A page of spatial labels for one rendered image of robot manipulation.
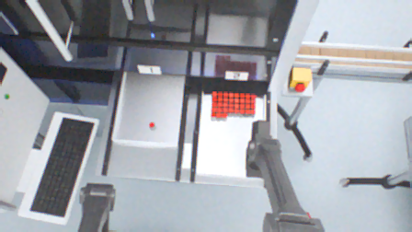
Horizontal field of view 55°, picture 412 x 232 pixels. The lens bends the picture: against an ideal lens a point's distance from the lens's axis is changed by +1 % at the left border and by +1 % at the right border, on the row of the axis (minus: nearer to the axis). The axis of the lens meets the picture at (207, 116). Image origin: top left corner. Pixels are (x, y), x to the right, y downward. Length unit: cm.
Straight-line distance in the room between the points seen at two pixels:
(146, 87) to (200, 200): 96
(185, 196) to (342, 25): 164
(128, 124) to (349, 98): 162
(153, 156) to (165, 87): 31
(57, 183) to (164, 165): 43
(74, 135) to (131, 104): 27
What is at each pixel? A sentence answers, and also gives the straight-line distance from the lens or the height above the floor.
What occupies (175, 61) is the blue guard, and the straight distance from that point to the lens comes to 146.
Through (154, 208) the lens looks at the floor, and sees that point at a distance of 241.
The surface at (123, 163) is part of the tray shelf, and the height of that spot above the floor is 88.
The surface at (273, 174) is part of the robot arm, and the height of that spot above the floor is 149.
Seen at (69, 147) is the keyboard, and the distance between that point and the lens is 170.
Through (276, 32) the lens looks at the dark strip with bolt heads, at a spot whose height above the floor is 132.
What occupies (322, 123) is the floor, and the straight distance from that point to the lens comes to 263.
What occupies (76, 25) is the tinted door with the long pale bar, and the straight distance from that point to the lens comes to 139.
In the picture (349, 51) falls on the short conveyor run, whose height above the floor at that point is 93.
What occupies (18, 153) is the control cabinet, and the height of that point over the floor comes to 90.
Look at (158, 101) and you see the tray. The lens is 163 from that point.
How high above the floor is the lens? 237
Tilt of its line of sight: 69 degrees down
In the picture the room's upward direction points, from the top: straight up
